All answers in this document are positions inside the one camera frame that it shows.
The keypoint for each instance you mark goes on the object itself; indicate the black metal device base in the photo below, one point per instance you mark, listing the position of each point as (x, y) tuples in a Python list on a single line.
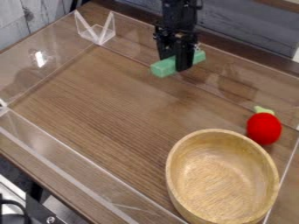
[(32, 213)]

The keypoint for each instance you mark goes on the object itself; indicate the green foam block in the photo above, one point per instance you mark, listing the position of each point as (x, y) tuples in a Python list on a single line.
[(164, 67)]

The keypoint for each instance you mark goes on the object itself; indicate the wooden bowl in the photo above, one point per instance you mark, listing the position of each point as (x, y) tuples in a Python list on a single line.
[(221, 178)]

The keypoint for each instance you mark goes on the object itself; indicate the clear acrylic tray wall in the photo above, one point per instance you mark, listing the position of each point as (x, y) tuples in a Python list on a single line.
[(89, 189)]

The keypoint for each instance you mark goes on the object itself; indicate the clear acrylic corner bracket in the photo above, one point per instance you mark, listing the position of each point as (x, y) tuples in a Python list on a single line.
[(98, 34)]

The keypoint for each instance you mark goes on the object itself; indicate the red plush strawberry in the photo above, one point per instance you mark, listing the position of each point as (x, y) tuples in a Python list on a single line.
[(263, 126)]

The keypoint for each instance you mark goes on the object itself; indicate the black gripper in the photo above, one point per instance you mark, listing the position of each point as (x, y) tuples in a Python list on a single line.
[(177, 25)]

